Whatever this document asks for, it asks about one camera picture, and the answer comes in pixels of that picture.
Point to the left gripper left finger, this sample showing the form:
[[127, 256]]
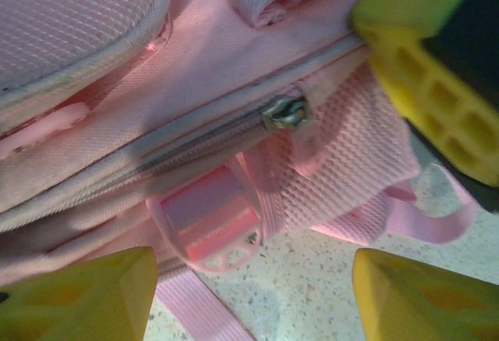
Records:
[[78, 302]]

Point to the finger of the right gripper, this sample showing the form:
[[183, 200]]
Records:
[[460, 153], [409, 5]]

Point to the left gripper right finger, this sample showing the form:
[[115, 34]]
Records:
[[421, 306]]

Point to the pink student backpack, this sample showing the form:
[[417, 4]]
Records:
[[195, 83]]

